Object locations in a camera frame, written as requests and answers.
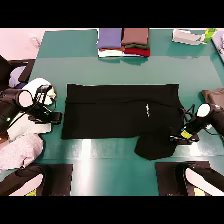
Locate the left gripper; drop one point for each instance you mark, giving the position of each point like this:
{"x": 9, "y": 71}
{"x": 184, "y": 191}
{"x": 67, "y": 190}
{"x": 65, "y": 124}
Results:
{"x": 55, "y": 117}

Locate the black T-shirt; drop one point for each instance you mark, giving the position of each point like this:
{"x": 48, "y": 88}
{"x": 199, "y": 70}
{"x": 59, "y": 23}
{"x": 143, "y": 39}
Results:
{"x": 113, "y": 111}

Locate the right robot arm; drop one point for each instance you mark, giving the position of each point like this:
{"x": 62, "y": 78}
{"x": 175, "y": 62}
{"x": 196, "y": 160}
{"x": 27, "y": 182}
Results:
{"x": 203, "y": 110}

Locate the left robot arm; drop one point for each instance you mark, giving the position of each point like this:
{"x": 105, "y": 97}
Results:
{"x": 25, "y": 99}

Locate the heap of clothes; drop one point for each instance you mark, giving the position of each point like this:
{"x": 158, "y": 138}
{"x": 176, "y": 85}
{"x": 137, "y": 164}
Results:
{"x": 31, "y": 128}

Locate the pink garment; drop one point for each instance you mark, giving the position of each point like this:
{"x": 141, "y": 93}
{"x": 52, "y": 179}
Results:
{"x": 20, "y": 150}

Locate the white garment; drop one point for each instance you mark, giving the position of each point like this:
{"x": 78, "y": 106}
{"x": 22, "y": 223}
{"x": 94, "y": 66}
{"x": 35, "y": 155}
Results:
{"x": 110, "y": 53}

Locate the purple garment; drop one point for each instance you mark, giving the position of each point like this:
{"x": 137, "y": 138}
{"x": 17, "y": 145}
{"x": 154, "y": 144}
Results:
{"x": 109, "y": 37}

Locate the red garment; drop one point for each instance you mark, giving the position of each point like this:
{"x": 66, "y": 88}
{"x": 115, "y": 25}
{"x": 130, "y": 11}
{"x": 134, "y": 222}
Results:
{"x": 137, "y": 52}

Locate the dark green garment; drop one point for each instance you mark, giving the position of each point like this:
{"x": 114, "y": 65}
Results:
{"x": 136, "y": 46}

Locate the brown garment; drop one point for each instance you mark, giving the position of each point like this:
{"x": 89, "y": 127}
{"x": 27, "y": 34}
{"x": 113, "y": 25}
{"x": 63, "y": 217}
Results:
{"x": 135, "y": 36}

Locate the grey-brown garment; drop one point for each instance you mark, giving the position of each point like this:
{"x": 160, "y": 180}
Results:
{"x": 215, "y": 96}

